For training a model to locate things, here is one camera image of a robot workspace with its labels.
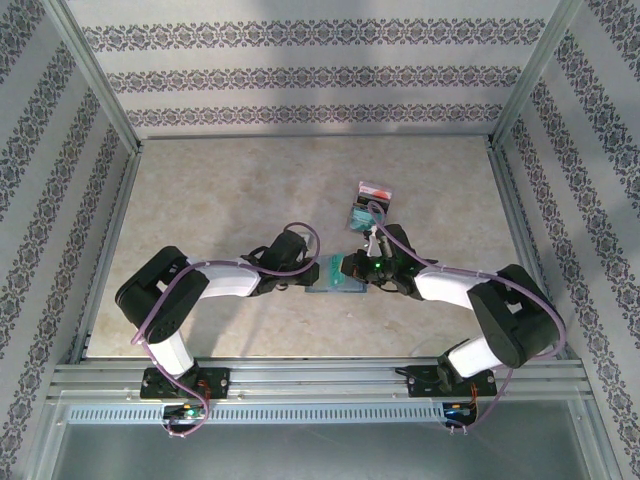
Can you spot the teal leather card holder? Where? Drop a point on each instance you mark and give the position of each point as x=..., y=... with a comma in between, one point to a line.
x=317, y=272

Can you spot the teal via card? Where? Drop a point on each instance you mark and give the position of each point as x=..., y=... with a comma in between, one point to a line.
x=336, y=272

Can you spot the white red april card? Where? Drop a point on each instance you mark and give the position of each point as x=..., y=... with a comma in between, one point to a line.
x=380, y=192

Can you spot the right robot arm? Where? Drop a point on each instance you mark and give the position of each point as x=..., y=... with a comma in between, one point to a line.
x=510, y=315

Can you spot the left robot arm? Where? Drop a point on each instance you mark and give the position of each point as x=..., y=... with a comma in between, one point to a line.
x=160, y=295

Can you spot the clear plastic card box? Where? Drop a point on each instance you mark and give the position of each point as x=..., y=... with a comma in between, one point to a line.
x=348, y=225

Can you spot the teal card with dark print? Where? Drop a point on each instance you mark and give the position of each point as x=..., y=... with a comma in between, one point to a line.
x=361, y=220

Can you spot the black and red card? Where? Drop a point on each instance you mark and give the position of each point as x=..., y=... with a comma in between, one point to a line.
x=362, y=202

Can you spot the small electronics board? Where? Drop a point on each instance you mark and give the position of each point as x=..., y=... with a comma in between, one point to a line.
x=457, y=410
x=187, y=412

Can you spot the grey metal sheet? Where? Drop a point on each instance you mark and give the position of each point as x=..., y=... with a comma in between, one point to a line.
x=320, y=450

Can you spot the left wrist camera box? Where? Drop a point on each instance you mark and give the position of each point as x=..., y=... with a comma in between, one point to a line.
x=311, y=241

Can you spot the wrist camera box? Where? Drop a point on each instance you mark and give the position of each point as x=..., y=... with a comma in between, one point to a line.
x=372, y=240
x=311, y=241

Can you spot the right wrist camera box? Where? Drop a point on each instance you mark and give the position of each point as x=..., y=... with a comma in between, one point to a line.
x=372, y=240

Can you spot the aluminium mounting rail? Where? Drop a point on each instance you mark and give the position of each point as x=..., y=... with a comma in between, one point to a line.
x=320, y=380

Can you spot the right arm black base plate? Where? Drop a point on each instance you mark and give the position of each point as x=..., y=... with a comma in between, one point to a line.
x=420, y=382

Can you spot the aluminium rear rail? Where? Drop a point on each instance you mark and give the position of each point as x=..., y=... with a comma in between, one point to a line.
x=320, y=136

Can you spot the aluminium side rail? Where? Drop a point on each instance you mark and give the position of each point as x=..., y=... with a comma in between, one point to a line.
x=116, y=225
x=517, y=225

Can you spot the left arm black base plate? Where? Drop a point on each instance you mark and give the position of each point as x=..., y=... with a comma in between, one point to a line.
x=220, y=382

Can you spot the aluminium corner post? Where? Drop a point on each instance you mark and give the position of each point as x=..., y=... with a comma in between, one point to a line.
x=534, y=70
x=95, y=70

